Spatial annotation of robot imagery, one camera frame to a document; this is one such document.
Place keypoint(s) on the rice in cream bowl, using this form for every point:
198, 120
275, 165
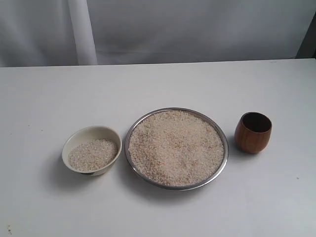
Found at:
93, 155

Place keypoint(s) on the round steel tray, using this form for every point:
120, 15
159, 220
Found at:
209, 179

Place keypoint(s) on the white backdrop curtain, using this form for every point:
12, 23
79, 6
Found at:
104, 32

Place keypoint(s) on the dark post at right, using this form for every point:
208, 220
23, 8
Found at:
307, 48

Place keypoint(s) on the cream ceramic bowl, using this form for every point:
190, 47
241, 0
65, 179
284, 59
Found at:
86, 135

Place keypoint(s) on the rice in steel tray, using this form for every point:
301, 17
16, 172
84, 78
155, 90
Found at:
176, 148

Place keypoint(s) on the brown wooden cup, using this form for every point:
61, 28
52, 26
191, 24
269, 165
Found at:
253, 132

